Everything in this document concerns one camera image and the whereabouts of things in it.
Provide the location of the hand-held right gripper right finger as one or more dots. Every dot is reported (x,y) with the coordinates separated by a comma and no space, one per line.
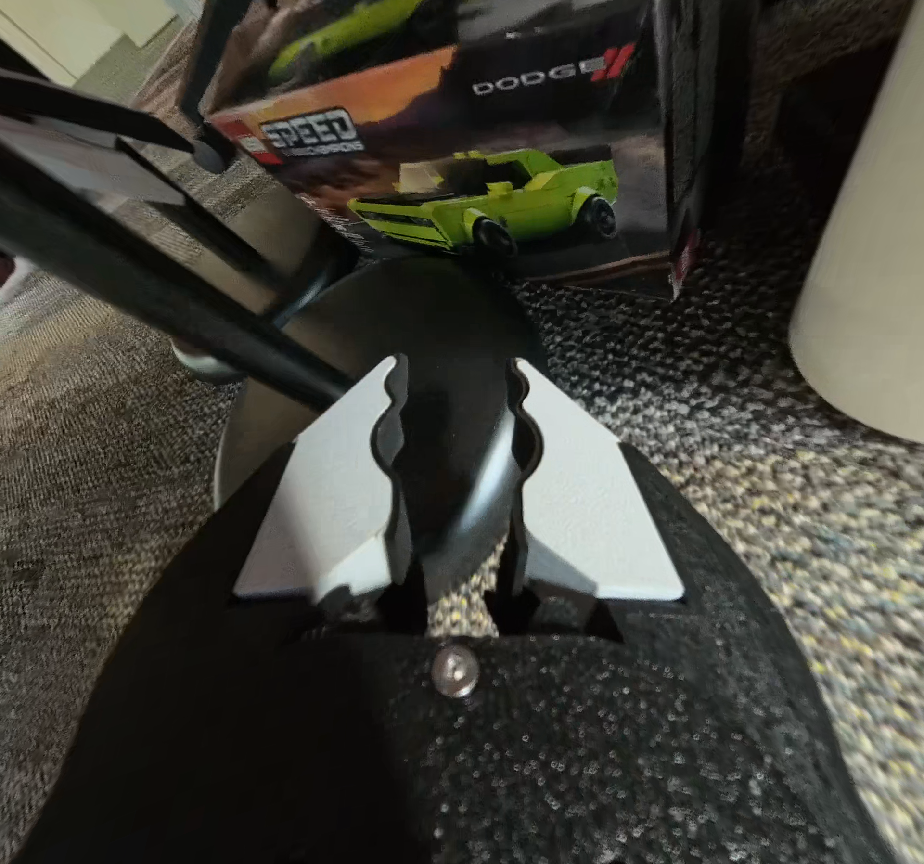
(592,510)

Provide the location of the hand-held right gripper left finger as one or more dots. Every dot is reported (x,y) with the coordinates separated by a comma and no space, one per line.
(325,510)

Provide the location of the lego set box green car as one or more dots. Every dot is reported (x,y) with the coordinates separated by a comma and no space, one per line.
(505,106)

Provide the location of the black round stand base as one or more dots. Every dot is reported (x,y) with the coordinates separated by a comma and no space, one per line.
(447,315)

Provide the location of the black metal table leg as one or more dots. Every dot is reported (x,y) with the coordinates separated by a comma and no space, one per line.
(144,265)

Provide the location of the white cylindrical bin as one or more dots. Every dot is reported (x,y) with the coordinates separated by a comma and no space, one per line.
(866,265)

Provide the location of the thin black metal leg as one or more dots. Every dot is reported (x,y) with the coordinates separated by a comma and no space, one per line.
(231,34)

